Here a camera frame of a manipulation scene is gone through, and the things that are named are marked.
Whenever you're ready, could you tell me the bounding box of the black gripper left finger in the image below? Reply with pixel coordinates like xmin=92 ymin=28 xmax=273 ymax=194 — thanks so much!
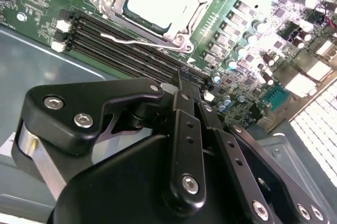
xmin=12 ymin=70 xmax=207 ymax=210

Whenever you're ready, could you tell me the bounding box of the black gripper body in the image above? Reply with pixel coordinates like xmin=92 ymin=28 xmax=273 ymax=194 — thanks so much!
xmin=47 ymin=129 xmax=253 ymax=224

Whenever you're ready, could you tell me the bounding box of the metal socket cover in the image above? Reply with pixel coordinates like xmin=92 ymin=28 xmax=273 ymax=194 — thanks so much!
xmin=104 ymin=0 xmax=230 ymax=44

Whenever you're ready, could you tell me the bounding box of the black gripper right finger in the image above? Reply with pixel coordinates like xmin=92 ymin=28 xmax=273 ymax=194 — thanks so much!
xmin=191 ymin=81 xmax=331 ymax=224

